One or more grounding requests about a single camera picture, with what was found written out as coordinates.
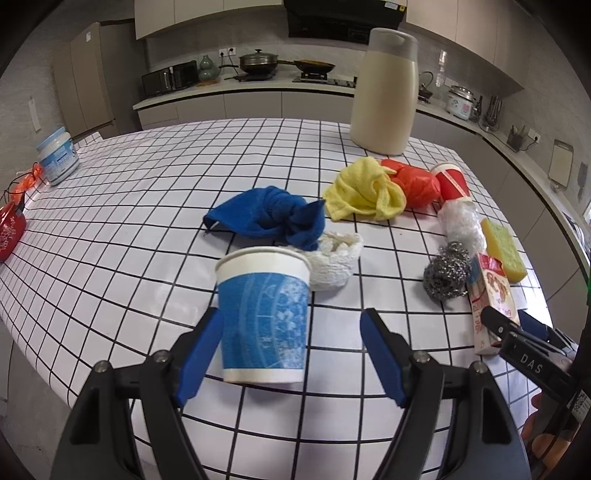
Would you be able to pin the red plastic bag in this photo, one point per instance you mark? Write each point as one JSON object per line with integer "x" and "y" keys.
{"x": 415, "y": 184}

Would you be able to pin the white wall outlet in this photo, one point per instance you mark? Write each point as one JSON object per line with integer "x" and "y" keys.
{"x": 533, "y": 135}
{"x": 227, "y": 50}

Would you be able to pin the clear plastic bottle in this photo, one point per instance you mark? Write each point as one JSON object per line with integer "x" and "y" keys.
{"x": 441, "y": 69}

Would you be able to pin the red paper cup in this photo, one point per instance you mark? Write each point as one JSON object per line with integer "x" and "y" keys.
{"x": 452, "y": 184}

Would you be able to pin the person's right hand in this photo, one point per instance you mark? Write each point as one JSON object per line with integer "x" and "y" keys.
{"x": 535, "y": 438}

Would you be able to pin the grey refrigerator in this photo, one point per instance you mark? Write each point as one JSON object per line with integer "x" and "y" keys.
{"x": 87, "y": 78}

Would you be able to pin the white jar with blue label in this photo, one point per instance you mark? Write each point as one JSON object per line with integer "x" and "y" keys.
{"x": 57, "y": 157}

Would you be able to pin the white cutting board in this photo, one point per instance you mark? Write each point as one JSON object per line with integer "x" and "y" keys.
{"x": 560, "y": 161}

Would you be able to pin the black utensil holder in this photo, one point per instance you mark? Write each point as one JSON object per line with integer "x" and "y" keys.
{"x": 517, "y": 138}

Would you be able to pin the black gas stove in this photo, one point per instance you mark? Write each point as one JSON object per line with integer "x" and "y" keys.
{"x": 323, "y": 81}

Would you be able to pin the small printed carton box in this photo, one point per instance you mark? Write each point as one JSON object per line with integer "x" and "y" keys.
{"x": 491, "y": 290}

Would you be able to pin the pot with glass lid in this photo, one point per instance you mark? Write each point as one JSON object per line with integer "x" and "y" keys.
{"x": 258, "y": 62}

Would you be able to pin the yellow sponge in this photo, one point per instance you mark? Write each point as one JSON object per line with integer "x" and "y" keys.
{"x": 503, "y": 251}

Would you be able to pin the orange plastic bag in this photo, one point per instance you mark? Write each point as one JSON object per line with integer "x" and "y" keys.
{"x": 25, "y": 184}

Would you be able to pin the white rice cooker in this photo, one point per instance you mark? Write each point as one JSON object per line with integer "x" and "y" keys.
{"x": 460, "y": 104}

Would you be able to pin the blue cloth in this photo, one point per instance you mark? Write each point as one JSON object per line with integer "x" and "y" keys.
{"x": 272, "y": 212}

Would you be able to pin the black frying pan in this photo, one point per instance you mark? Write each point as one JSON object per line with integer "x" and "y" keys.
{"x": 314, "y": 66}

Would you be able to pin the black range hood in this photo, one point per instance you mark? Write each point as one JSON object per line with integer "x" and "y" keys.
{"x": 341, "y": 18}

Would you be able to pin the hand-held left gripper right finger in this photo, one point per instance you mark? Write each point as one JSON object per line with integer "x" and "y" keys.
{"x": 381, "y": 353}

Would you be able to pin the blue patterned paper cup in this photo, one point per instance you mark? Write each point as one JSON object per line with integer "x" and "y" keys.
{"x": 263, "y": 314}

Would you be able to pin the steel wool scrubber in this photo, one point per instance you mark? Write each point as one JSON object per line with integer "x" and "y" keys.
{"x": 445, "y": 272}

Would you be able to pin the knife rack with knives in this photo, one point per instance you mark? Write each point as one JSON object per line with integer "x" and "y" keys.
{"x": 491, "y": 113}

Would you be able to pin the white crumpled paper towel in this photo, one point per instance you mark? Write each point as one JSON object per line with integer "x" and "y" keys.
{"x": 332, "y": 263}

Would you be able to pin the yellow cloth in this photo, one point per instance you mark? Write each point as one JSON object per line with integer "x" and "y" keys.
{"x": 360, "y": 189}

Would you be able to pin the clear crumpled plastic bag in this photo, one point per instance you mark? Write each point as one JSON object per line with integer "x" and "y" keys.
{"x": 461, "y": 221}

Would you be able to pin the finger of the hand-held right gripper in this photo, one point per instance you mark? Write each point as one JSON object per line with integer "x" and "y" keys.
{"x": 535, "y": 325}
{"x": 496, "y": 321}

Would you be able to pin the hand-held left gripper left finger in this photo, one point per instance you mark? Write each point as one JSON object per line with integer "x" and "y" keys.
{"x": 203, "y": 353}

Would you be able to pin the beige pitcher with lid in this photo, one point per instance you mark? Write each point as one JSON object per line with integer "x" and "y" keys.
{"x": 383, "y": 92}

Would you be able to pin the green ceramic vase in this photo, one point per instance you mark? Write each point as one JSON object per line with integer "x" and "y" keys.
{"x": 208, "y": 70}

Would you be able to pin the black hanging cleaver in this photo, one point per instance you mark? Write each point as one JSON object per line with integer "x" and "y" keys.
{"x": 582, "y": 180}

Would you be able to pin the red patterned bag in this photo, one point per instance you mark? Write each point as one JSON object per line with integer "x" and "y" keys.
{"x": 9, "y": 230}

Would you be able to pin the black microwave oven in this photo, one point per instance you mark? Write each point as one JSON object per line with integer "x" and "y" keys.
{"x": 168, "y": 79}

